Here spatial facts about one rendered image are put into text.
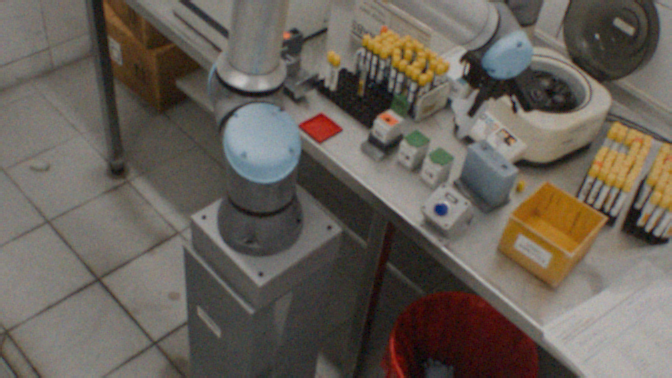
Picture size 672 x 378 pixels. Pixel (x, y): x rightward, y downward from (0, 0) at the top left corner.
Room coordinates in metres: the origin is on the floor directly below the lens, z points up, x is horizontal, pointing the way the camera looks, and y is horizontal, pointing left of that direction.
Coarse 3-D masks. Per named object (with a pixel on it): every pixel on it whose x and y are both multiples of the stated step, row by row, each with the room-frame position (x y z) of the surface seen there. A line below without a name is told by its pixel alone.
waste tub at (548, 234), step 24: (552, 192) 1.07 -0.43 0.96; (528, 216) 1.06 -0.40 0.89; (552, 216) 1.06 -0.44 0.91; (576, 216) 1.04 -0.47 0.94; (600, 216) 1.01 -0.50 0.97; (504, 240) 0.98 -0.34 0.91; (528, 240) 0.95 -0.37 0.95; (552, 240) 1.02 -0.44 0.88; (576, 240) 1.02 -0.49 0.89; (528, 264) 0.94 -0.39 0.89; (552, 264) 0.92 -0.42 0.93; (576, 264) 0.96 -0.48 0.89
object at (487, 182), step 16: (480, 144) 1.16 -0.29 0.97; (464, 160) 1.15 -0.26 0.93; (480, 160) 1.13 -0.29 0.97; (496, 160) 1.12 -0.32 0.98; (464, 176) 1.15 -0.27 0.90; (480, 176) 1.12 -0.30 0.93; (496, 176) 1.09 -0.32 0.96; (512, 176) 1.10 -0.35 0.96; (464, 192) 1.12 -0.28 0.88; (480, 192) 1.11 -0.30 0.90; (496, 192) 1.08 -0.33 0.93; (480, 208) 1.08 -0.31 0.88
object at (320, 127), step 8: (320, 112) 1.30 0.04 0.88; (312, 120) 1.28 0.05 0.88; (320, 120) 1.28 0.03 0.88; (328, 120) 1.28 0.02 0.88; (304, 128) 1.24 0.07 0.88; (312, 128) 1.25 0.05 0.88; (320, 128) 1.26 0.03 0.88; (328, 128) 1.26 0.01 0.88; (336, 128) 1.26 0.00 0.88; (312, 136) 1.22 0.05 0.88; (320, 136) 1.23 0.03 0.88; (328, 136) 1.23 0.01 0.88
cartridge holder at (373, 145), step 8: (368, 136) 1.23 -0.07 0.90; (400, 136) 1.23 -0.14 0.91; (360, 144) 1.21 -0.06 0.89; (368, 144) 1.21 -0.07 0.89; (376, 144) 1.21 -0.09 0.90; (384, 144) 1.20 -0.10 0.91; (392, 144) 1.21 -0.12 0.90; (368, 152) 1.20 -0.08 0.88; (376, 152) 1.19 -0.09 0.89; (384, 152) 1.19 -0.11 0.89; (392, 152) 1.21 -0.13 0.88
